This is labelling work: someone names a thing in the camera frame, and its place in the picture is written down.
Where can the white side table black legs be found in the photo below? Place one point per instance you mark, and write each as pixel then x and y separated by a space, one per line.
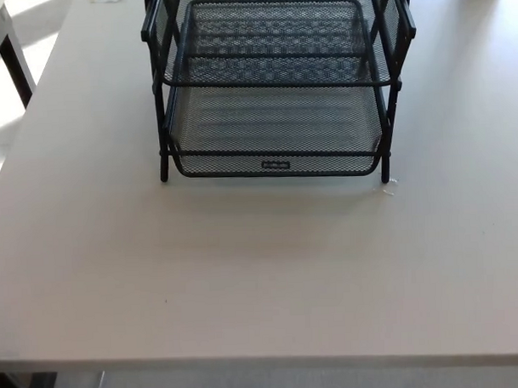
pixel 18 70

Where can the black mesh sliding tray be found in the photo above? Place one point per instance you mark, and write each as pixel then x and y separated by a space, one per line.
pixel 280 72

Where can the black mesh tray with nameplate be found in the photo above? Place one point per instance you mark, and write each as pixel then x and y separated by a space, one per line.
pixel 275 165

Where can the black metal tray rack frame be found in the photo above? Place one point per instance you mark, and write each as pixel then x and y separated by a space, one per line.
pixel 163 172

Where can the clear tape piece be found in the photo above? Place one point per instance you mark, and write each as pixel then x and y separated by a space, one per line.
pixel 390 185

